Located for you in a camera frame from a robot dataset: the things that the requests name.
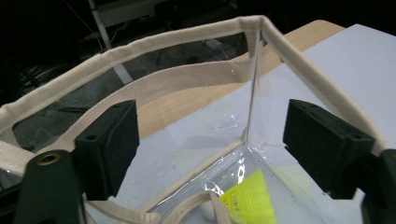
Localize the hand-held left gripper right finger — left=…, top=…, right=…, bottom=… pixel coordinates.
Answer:
left=282, top=98, right=376, bottom=200

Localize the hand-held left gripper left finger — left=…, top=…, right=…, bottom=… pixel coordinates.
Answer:
left=73, top=99, right=140, bottom=202

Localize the yellow shuttlecock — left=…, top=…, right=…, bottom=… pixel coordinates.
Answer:
left=199, top=168, right=278, bottom=224

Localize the clear tote bag beige trim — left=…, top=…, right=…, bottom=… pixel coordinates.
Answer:
left=0, top=14, right=396, bottom=224

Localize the white table mat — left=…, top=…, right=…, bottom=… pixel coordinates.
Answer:
left=83, top=23, right=396, bottom=224

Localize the wooden table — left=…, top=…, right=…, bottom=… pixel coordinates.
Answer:
left=136, top=19, right=346, bottom=140

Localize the desk with white legs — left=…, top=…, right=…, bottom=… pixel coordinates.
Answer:
left=87, top=0, right=176, bottom=86

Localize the tangle of floor cables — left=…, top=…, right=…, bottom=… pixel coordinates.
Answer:
left=0, top=46, right=104, bottom=106

